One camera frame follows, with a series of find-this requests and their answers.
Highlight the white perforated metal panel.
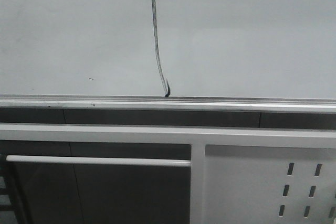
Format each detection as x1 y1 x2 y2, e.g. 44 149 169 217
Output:
203 145 335 223

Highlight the white horizontal metal rod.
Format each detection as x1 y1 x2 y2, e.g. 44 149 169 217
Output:
5 155 191 167

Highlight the white metal stand frame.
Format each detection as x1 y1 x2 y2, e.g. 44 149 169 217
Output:
1 123 335 223

